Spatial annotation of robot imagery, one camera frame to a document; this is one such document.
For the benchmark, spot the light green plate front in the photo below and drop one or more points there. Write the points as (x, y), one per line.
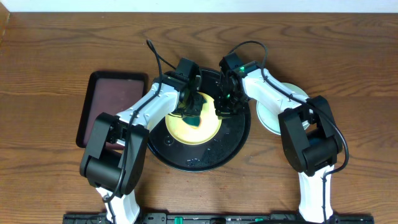
(269, 120)

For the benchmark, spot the rectangular black sponge tray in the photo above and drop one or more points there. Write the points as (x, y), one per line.
(110, 92)

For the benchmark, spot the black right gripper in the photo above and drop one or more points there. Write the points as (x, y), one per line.
(222, 113)

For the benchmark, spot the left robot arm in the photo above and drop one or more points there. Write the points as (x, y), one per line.
(113, 159)

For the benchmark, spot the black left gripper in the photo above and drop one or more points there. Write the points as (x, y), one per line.
(199, 101)

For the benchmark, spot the green yellow sponge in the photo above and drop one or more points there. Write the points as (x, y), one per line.
(192, 120)

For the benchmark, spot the yellow plate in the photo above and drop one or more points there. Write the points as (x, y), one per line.
(209, 125)

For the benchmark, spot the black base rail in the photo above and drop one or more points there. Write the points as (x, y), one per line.
(163, 218)

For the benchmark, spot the round black tray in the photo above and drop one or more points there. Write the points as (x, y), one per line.
(207, 156)

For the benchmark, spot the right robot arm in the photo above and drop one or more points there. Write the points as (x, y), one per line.
(310, 139)

